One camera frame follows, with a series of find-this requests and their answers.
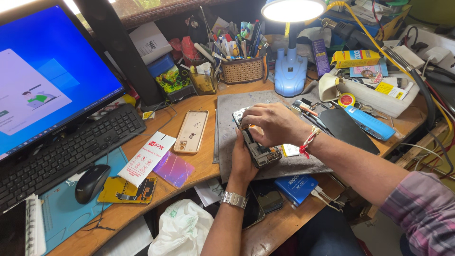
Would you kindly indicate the folded white paper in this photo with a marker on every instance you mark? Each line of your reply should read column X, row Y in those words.
column 209, row 192

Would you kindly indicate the yellow cardboard box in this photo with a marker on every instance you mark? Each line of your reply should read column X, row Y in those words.
column 353, row 59

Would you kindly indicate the blue power supply box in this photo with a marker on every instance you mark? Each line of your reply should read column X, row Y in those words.
column 295, row 188

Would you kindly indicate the black hot air gun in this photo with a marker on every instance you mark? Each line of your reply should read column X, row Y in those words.
column 355, row 35

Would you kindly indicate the iridescent purple film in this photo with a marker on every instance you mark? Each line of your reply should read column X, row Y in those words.
column 174, row 170

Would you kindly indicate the black smartphone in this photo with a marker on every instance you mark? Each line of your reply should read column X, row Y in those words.
column 268, row 199
column 253, row 213

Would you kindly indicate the black computer keyboard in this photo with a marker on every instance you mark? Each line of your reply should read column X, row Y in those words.
column 71, row 149

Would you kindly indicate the silver wristwatch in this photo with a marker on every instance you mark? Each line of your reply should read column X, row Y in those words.
column 234, row 199

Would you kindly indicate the purple cardboard box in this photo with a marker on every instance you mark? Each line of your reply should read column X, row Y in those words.
column 321, row 57

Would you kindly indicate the yellow red solder reel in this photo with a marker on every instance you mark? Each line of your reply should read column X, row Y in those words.
column 346, row 100

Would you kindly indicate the wicker basket with pens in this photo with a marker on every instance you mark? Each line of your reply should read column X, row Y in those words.
column 242, row 69

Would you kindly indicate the white packet with red print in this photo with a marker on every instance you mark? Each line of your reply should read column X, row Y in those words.
column 145, row 160

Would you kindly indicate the black phone back cover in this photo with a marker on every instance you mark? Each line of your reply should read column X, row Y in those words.
column 346, row 133

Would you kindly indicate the blue handheld device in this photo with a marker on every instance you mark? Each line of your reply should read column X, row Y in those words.
column 371, row 123

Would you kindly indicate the metal scissors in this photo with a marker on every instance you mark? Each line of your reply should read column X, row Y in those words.
column 368, row 109

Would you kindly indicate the yellow and black card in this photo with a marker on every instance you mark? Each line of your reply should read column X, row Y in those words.
column 124, row 192

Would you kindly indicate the black computer mouse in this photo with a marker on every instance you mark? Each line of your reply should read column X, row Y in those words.
column 91, row 183

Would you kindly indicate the person's dark trouser leg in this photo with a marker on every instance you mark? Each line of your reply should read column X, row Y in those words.
column 327, row 234

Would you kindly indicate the white plastic bag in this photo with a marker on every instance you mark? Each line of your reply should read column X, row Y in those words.
column 181, row 231

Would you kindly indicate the blue desk lamp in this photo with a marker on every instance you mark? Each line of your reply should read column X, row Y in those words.
column 290, row 71

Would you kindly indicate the beige cloth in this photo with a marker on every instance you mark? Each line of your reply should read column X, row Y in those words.
column 327, row 87

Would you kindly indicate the beige phone back case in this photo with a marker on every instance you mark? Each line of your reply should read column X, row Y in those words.
column 191, row 132

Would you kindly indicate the blue plastic box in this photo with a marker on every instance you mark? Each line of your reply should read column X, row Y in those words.
column 160, row 64

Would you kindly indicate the white power strip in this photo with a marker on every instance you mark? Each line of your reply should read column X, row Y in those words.
column 444, row 39

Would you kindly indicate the plaid shirt sleeve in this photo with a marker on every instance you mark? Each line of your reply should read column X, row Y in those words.
column 423, row 209

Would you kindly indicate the blue work mat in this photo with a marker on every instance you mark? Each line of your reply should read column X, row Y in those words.
column 67, row 217

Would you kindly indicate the pink blue card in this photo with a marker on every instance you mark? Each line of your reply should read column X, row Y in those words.
column 369, row 70

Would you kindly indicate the disassembled smartphone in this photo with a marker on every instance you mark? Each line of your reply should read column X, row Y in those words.
column 261, row 153

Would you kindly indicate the person's left hand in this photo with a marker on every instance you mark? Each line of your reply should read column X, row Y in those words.
column 241, row 163

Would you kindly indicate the black computer monitor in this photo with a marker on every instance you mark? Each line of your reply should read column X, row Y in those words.
column 53, row 71

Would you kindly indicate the white charger plug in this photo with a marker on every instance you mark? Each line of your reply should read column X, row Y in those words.
column 438, row 55

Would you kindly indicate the white cardboard box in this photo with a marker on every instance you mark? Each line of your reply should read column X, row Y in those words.
column 149, row 41

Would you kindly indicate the amber plastic organiser cup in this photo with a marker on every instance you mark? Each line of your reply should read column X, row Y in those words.
column 203, row 83

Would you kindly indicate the white tray with tools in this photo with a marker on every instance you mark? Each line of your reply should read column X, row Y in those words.
column 376, row 101

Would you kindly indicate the person's right hand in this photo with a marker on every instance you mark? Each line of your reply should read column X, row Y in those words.
column 284, row 124

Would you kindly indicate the white spiral notebook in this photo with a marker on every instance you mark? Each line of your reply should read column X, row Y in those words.
column 35, row 227

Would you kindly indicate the container of yellow rubber bands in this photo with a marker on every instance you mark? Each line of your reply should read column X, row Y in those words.
column 174, row 83

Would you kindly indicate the blue yellow carton with clutter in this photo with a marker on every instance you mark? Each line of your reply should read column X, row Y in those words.
column 369, row 17

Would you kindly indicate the white paper sheet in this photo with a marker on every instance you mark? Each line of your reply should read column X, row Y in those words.
column 124, row 238

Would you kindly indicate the grey work mat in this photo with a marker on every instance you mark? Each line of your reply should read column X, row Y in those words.
column 231, row 117

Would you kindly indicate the black speaker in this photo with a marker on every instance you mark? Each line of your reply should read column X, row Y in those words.
column 121, row 49

